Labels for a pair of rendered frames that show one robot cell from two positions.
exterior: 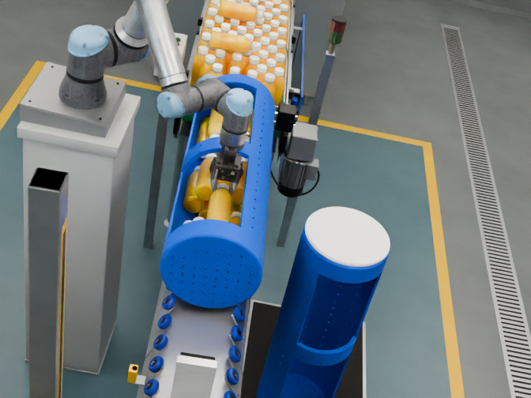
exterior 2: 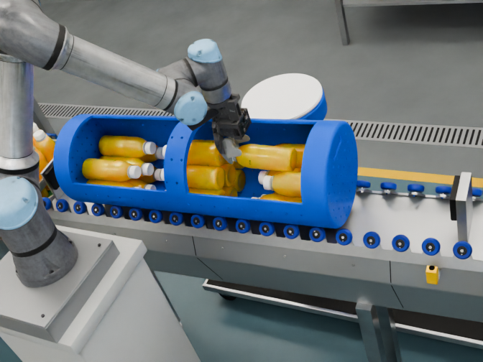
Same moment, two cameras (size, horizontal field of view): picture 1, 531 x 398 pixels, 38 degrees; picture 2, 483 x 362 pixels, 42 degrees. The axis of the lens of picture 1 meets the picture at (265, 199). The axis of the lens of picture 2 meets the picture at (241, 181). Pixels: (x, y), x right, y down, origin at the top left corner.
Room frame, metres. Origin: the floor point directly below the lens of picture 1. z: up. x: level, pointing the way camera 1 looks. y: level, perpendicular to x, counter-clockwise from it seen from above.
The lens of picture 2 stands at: (0.95, 1.20, 2.20)
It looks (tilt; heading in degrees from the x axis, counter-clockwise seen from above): 40 degrees down; 310
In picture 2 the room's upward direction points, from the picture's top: 20 degrees counter-clockwise
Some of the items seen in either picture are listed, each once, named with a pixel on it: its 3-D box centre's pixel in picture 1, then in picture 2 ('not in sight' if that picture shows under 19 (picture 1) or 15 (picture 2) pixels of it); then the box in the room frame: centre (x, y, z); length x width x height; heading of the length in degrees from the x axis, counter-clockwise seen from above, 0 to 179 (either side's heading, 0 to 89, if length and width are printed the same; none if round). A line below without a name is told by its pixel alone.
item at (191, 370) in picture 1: (193, 378); (461, 207); (1.25, 0.07, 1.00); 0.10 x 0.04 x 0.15; 95
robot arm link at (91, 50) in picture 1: (89, 50); (17, 212); (2.09, 0.64, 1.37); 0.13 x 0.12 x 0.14; 140
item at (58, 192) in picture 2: not in sight; (58, 177); (2.58, 0.20, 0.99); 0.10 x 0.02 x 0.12; 95
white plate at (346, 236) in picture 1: (347, 235); (281, 98); (1.92, -0.28, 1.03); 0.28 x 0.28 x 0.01
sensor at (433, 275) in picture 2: (143, 375); (434, 266); (1.29, 0.21, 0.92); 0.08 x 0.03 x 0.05; 95
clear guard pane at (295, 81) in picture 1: (291, 99); not in sight; (3.24, -0.01, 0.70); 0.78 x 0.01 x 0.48; 5
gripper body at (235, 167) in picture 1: (228, 158); (227, 115); (1.83, 0.13, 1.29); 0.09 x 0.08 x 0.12; 5
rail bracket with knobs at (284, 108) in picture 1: (284, 118); not in sight; (2.64, 0.00, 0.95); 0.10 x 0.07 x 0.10; 95
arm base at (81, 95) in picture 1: (84, 83); (39, 249); (2.09, 0.65, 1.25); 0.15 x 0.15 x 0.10
